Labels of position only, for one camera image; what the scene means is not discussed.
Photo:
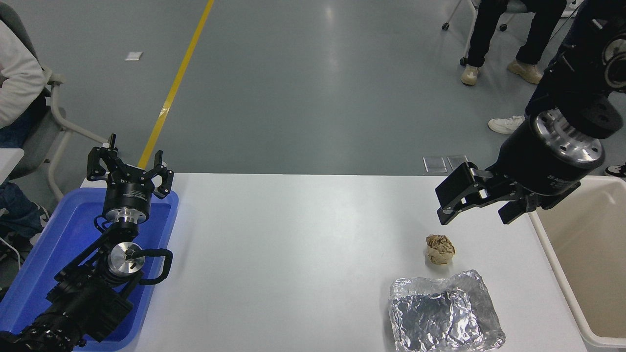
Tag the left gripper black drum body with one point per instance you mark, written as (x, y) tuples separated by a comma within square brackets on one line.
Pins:
[(127, 195)]

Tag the crumpled tan paper ball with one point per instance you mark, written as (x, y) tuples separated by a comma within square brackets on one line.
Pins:
[(440, 250)]

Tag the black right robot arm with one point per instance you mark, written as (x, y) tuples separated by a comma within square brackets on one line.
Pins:
[(594, 115)]

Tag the silver floor plate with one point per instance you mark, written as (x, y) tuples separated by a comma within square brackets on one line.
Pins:
[(435, 164), (457, 161)]

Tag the small white desk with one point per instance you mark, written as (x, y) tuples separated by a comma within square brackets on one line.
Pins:
[(9, 161)]

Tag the white wheeled chair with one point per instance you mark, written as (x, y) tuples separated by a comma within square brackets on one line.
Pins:
[(513, 7)]

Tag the large pale plastic bin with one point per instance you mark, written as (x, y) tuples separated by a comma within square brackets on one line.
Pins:
[(592, 254)]

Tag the seated person in dark trousers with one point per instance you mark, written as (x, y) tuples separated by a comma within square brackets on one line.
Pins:
[(489, 29)]

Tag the silver foil plate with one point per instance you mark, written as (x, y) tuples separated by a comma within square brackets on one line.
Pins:
[(440, 318)]

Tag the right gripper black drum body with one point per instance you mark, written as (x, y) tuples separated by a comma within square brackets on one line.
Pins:
[(538, 168)]

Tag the blue plastic tray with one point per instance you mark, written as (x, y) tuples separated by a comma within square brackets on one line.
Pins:
[(54, 244)]

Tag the person seated beside blue tray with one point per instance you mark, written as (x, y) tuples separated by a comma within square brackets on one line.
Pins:
[(17, 78)]

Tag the standing person in white shoes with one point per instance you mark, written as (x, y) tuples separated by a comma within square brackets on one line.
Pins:
[(506, 124)]

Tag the grey office chair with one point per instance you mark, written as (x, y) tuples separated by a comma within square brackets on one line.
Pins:
[(41, 137)]

